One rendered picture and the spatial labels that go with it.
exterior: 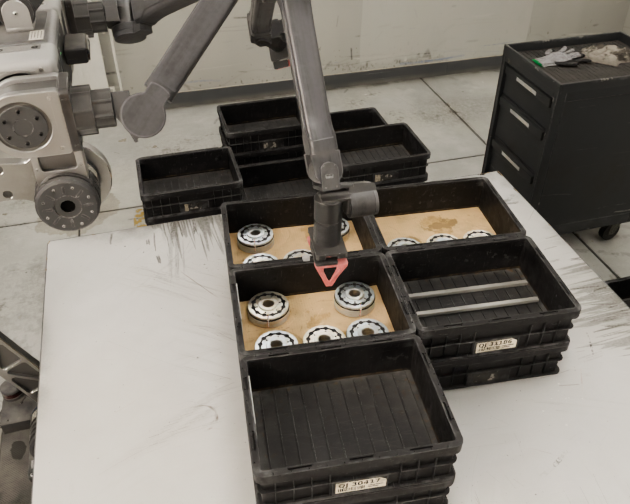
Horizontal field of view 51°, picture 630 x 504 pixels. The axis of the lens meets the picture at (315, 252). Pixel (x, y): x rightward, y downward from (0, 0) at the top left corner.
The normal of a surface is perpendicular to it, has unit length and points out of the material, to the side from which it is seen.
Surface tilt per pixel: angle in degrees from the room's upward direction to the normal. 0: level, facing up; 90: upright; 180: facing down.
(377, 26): 90
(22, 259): 0
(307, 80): 63
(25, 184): 90
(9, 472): 0
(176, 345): 0
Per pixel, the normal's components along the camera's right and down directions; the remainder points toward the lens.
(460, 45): 0.27, 0.59
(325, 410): 0.00, -0.79
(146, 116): 0.24, 0.17
